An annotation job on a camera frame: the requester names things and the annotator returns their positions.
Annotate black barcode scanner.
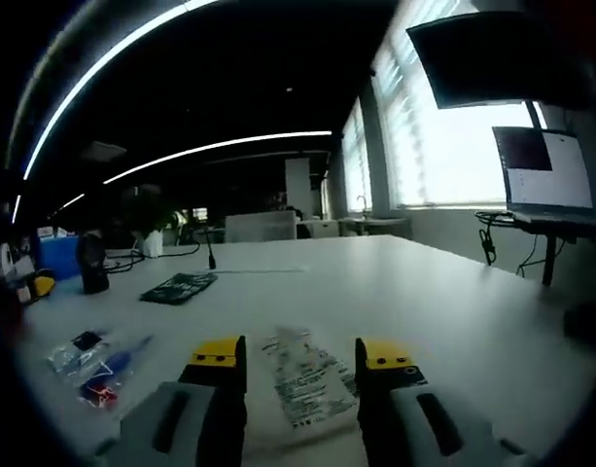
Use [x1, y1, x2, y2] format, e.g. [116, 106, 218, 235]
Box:
[77, 232, 110, 295]

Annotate dark grey sheet goods packet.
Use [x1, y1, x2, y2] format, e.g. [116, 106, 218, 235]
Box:
[139, 270, 220, 306]

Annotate steel sink counter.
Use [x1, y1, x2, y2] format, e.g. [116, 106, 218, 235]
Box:
[336, 194, 409, 238]

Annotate black power strip cord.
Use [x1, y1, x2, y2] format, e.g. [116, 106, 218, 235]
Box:
[180, 228, 220, 271]

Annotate black laptop cables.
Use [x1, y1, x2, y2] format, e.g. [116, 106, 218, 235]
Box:
[473, 209, 517, 268]

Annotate white ceiling light strip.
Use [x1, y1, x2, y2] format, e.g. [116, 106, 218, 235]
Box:
[22, 0, 216, 181]
[102, 129, 333, 186]

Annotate potted green plant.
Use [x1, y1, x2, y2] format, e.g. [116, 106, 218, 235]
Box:
[124, 194, 182, 259]

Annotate black wall monitor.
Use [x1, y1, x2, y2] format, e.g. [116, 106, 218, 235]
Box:
[405, 12, 593, 111]

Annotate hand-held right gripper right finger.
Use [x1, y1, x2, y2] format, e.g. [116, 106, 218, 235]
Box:
[354, 338, 540, 467]

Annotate white table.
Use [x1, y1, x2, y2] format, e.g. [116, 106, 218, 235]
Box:
[15, 233, 596, 467]

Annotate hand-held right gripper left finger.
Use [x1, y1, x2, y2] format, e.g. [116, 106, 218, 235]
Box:
[93, 334, 249, 467]

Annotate black laptop stand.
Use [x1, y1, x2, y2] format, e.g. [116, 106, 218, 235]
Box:
[513, 213, 596, 287]

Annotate white power strip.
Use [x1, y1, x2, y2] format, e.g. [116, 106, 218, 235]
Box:
[214, 265, 312, 274]

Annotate grey laptop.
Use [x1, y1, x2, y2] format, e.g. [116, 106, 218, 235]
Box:
[490, 125, 596, 229]

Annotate clear sheet goods packet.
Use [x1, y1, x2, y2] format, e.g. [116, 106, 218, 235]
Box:
[47, 330, 157, 411]

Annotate white desk partition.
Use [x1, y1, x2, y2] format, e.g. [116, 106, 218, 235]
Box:
[223, 210, 298, 243]

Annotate blue plastic box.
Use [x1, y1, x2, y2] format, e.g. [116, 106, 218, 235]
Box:
[37, 235, 81, 282]

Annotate white ceiling air vent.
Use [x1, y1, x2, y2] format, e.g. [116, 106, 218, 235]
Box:
[82, 140, 128, 162]

